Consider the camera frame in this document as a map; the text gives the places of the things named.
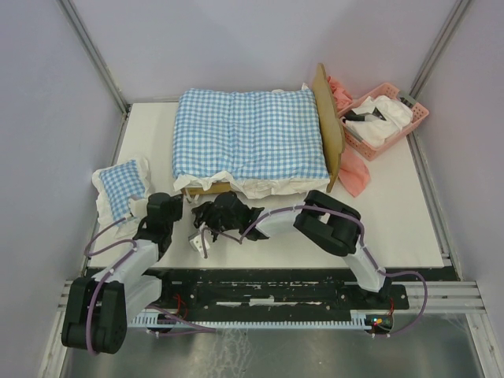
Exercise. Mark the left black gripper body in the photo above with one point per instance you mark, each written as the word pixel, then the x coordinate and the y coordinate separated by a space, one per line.
pixel 176 213

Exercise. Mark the white slotted cable duct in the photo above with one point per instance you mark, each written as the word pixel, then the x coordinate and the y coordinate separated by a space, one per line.
pixel 156 320

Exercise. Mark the pink crumpled cloth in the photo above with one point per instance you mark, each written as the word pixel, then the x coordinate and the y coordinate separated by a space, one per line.
pixel 353 174

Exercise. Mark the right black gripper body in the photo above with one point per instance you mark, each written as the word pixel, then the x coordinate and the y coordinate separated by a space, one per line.
pixel 214 220

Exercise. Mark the left aluminium corner post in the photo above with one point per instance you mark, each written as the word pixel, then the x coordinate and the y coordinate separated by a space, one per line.
pixel 71 13

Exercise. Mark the blue checkered mattress cushion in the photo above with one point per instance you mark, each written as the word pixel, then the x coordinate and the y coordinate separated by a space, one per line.
pixel 248 138

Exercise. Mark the small blue checkered pillow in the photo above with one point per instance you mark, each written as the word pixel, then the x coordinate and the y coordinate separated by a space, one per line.
pixel 115 186

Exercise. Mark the white cloth in basket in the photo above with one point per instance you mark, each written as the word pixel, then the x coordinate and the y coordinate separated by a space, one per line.
pixel 377 132

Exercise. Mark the aluminium corner post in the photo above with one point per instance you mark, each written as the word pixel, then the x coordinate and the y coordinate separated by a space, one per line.
pixel 71 13
pixel 441 42

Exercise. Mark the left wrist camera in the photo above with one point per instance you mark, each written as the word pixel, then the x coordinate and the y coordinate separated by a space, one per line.
pixel 137 207

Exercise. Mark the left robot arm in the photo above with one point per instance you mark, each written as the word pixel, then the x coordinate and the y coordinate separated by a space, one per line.
pixel 100 307

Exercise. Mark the wooden pet bed frame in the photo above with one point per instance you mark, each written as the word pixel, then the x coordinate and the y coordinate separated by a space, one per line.
pixel 327 126

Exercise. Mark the black white object in basket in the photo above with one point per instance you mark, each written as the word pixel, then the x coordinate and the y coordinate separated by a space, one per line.
pixel 363 117

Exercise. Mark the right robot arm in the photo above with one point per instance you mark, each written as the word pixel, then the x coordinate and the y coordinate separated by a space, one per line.
pixel 328 223

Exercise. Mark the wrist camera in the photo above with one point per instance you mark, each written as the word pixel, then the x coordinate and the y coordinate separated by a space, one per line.
pixel 137 207
pixel 199 243

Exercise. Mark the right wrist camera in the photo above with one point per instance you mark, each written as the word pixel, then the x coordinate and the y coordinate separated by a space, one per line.
pixel 199 243

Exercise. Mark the pink plastic basket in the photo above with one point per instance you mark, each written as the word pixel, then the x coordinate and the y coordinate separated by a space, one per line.
pixel 391 91

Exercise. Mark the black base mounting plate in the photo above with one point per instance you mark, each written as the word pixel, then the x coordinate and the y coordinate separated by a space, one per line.
pixel 272 294

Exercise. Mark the right aluminium corner post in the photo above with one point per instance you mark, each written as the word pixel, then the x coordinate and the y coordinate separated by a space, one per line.
pixel 441 42

